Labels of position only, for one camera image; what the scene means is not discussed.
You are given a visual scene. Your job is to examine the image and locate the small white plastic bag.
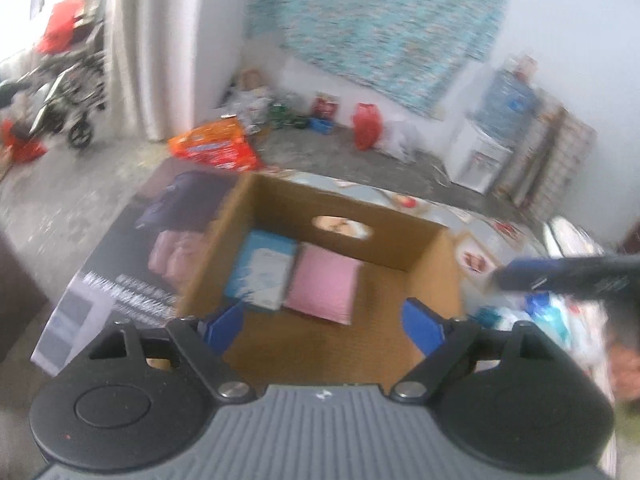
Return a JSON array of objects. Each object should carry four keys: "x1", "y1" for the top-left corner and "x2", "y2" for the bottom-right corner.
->
[{"x1": 380, "y1": 115, "x2": 421, "y2": 163}]

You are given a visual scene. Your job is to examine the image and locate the blue water jug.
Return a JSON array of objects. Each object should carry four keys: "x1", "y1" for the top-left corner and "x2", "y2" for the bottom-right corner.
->
[{"x1": 475, "y1": 55, "x2": 541, "y2": 136}]

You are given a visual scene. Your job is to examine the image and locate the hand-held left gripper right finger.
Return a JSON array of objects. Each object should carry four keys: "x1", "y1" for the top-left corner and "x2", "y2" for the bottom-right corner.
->
[{"x1": 390, "y1": 297, "x2": 556, "y2": 403}]

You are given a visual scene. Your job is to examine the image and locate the turquoise floral wall cloth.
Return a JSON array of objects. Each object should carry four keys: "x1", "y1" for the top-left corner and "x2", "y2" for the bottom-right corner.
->
[{"x1": 245, "y1": 0, "x2": 518, "y2": 116}]

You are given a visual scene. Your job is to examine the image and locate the red tin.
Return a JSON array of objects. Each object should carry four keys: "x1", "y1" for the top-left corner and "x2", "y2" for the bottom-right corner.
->
[{"x1": 312, "y1": 92, "x2": 342, "y2": 121}]

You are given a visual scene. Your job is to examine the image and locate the red fabric bag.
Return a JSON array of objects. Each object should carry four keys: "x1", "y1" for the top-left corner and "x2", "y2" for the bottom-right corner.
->
[{"x1": 37, "y1": 0, "x2": 86, "y2": 56}]

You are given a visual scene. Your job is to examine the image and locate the pink bubble pack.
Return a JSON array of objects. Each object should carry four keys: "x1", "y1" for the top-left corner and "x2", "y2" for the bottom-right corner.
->
[{"x1": 284, "y1": 242, "x2": 365, "y2": 326}]

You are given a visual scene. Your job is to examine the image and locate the blue white box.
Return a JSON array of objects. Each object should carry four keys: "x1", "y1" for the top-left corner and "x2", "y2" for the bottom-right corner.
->
[{"x1": 223, "y1": 230, "x2": 299, "y2": 311}]

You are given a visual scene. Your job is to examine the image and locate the red packet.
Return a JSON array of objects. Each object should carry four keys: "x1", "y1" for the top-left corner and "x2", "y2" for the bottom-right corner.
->
[{"x1": 0, "y1": 120, "x2": 48, "y2": 163}]

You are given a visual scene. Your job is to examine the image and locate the wheelchair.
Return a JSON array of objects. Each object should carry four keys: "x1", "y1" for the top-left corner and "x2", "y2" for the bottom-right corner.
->
[{"x1": 0, "y1": 10, "x2": 108, "y2": 150}]

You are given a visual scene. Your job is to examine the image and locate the white bundle with tan top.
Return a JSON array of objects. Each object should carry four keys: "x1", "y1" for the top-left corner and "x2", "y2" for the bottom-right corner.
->
[{"x1": 227, "y1": 67, "x2": 273, "y2": 133}]

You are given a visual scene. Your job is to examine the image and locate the red plastic bag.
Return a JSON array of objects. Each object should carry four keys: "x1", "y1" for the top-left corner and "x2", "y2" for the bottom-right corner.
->
[{"x1": 351, "y1": 102, "x2": 383, "y2": 151}]

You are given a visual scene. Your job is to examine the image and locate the orange printed pack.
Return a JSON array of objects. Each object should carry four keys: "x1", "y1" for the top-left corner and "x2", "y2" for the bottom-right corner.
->
[{"x1": 167, "y1": 115, "x2": 266, "y2": 171}]

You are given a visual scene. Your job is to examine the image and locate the brown cardboard box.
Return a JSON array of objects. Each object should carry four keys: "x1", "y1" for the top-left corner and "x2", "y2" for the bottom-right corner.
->
[{"x1": 175, "y1": 172, "x2": 468, "y2": 388}]

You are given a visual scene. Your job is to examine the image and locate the dark printed flat box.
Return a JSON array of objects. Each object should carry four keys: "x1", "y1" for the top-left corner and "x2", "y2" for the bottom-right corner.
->
[{"x1": 30, "y1": 160, "x2": 241, "y2": 376}]

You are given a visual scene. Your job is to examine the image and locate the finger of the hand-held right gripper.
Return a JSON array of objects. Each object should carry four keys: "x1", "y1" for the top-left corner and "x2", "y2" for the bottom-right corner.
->
[{"x1": 492, "y1": 255, "x2": 601, "y2": 293}]

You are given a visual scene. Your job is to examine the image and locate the white water dispenser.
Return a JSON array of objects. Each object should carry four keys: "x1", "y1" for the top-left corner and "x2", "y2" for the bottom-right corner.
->
[{"x1": 445, "y1": 120, "x2": 513, "y2": 193}]

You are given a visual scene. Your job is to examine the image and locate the white curtain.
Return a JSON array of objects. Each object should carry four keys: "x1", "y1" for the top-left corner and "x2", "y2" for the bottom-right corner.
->
[{"x1": 107, "y1": 0, "x2": 208, "y2": 143}]

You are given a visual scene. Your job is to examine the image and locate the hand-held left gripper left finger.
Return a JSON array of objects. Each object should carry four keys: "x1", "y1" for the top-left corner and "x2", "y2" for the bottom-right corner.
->
[{"x1": 87, "y1": 304, "x2": 257, "y2": 403}]

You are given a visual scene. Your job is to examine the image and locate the green cans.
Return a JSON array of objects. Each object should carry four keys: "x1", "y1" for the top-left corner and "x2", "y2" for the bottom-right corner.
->
[{"x1": 270, "y1": 102, "x2": 308, "y2": 128}]

